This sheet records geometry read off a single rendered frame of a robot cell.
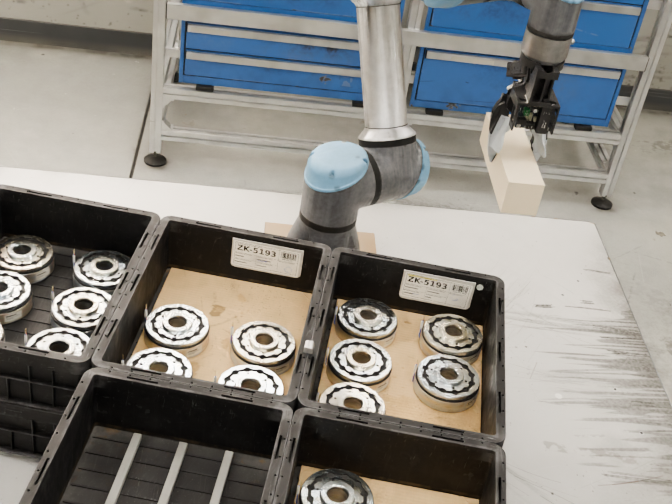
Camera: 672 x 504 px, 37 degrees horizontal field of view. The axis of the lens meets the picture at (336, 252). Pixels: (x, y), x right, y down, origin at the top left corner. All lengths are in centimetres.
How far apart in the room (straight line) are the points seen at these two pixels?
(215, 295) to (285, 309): 12
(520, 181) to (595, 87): 201
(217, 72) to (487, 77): 92
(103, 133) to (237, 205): 169
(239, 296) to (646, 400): 78
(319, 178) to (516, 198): 42
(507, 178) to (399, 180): 37
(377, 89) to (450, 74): 156
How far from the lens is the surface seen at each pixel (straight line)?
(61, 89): 417
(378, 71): 200
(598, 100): 371
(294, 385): 147
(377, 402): 157
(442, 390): 162
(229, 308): 175
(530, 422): 186
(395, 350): 172
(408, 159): 203
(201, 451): 151
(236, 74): 353
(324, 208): 196
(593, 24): 358
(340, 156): 196
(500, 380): 156
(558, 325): 209
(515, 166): 174
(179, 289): 178
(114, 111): 402
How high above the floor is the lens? 194
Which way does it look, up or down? 35 degrees down
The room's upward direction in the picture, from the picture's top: 9 degrees clockwise
